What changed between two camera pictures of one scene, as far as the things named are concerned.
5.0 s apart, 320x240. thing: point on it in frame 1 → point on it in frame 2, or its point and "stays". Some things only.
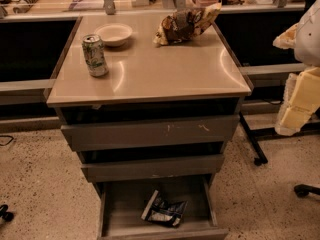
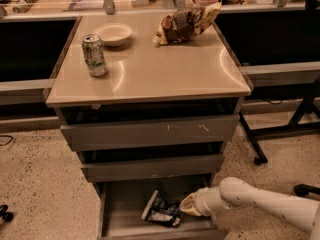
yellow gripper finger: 286,39 → 188,202
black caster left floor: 6,216 stays
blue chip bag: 158,210 stays
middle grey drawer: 154,168 stays
